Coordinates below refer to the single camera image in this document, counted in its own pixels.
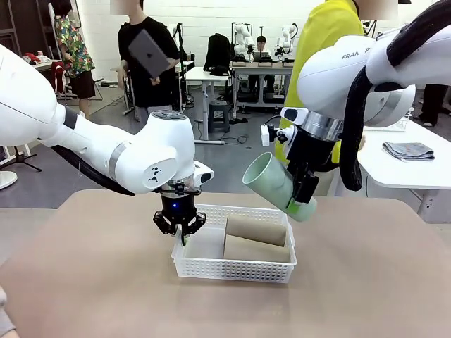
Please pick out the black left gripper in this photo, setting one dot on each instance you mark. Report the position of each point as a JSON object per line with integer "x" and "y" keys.
{"x": 178, "y": 206}

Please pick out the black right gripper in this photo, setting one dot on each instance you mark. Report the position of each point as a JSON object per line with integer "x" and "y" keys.
{"x": 310, "y": 151}

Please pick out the pale green plastic cup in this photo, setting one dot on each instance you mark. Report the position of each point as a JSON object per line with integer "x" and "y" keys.
{"x": 267, "y": 176}

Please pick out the brown cardboard tube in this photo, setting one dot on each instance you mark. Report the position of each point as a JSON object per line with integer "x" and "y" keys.
{"x": 253, "y": 229}
{"x": 253, "y": 251}

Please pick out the white perforated plastic basket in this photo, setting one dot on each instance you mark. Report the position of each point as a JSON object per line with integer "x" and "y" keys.
{"x": 232, "y": 271}

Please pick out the grey tablet computer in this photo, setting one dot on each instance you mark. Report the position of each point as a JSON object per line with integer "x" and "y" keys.
{"x": 148, "y": 53}

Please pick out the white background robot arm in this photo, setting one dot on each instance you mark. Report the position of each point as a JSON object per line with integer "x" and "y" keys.
{"x": 243, "y": 35}
{"x": 287, "y": 35}

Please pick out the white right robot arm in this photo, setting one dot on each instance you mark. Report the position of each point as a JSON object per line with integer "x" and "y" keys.
{"x": 327, "y": 70}

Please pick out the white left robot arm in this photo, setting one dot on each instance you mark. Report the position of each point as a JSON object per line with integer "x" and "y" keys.
{"x": 35, "y": 105}

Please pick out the white side table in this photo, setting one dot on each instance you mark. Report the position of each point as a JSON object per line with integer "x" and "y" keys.
{"x": 398, "y": 172}

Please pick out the grey plastic stool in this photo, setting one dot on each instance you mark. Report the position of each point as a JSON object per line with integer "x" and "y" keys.
{"x": 218, "y": 112}

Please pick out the folded grey cloth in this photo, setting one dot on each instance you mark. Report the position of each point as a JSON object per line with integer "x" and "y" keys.
{"x": 408, "y": 149}

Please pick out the person in black shirt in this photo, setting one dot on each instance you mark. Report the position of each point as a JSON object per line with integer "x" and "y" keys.
{"x": 151, "y": 93}

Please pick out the background robot workbench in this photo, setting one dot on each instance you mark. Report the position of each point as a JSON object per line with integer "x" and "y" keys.
{"x": 260, "y": 68}

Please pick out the white background desk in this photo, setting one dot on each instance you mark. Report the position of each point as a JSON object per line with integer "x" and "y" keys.
{"x": 208, "y": 74}

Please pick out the seated person in black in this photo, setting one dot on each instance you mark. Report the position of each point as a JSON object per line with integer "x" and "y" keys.
{"x": 261, "y": 45}

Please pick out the person in dark trousers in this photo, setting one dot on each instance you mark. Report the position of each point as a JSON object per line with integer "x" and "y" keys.
{"x": 435, "y": 102}

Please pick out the black backpack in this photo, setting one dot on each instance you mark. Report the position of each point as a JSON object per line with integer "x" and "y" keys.
{"x": 216, "y": 53}

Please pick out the black tripod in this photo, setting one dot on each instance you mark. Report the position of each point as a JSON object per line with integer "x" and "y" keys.
{"x": 22, "y": 158}

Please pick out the person in yellow shirt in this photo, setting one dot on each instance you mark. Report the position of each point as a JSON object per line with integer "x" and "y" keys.
{"x": 324, "y": 24}

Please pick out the round white stand base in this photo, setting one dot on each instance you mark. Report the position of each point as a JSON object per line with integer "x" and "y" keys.
{"x": 5, "y": 179}

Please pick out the red and white garment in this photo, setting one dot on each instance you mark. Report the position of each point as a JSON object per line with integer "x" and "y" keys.
{"x": 58, "y": 75}

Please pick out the person in floral shirt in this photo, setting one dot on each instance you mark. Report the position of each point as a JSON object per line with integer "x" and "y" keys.
{"x": 74, "y": 45}

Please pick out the dark wooden shelf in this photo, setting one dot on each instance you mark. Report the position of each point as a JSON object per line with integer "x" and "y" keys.
{"x": 7, "y": 21}

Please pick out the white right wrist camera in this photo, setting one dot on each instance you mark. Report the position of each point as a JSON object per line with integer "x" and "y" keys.
{"x": 265, "y": 135}

